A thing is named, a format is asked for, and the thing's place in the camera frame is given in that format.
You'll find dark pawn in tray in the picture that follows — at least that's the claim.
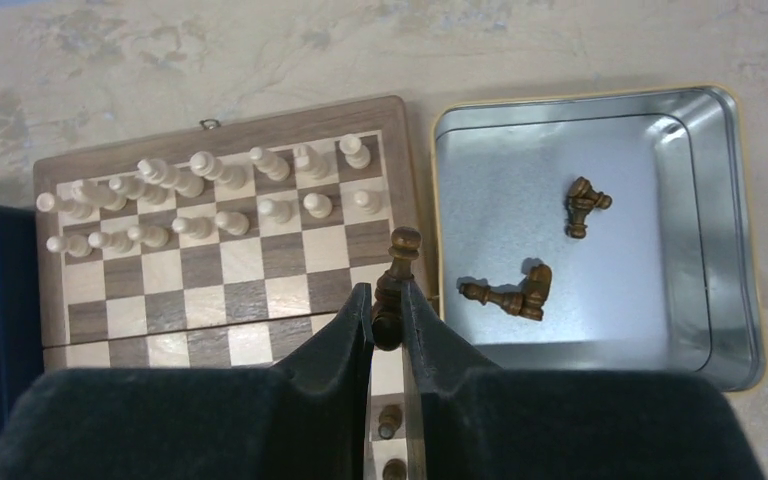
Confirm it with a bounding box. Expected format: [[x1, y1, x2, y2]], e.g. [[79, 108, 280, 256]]
[[458, 282, 525, 316]]

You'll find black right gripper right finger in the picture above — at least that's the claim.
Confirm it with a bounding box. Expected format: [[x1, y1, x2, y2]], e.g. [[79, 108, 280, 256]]
[[400, 280, 499, 479]]

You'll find gold metal tin tray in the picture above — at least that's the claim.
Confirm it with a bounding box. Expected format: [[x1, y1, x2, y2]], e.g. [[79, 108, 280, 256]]
[[431, 85, 766, 391]]

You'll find row of light chess pieces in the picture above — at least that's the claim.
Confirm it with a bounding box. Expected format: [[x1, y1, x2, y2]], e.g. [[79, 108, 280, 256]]
[[36, 132, 393, 270]]

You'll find pile of dark chess pieces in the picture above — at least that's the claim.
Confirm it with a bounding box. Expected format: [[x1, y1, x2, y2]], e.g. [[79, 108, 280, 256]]
[[566, 176, 613, 239]]

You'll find dark back rank piece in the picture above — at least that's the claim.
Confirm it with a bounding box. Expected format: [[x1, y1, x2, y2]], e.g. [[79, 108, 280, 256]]
[[371, 226, 422, 351]]

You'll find dark pawn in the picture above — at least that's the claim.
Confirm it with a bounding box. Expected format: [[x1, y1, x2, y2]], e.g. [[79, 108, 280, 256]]
[[377, 404, 403, 440], [458, 282, 525, 316]]

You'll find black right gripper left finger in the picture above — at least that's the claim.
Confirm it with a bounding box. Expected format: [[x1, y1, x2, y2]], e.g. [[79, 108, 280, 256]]
[[271, 283, 373, 479]]

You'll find dark knight in tray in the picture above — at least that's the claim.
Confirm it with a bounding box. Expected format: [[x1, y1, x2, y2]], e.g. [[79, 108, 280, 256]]
[[520, 264, 552, 321]]

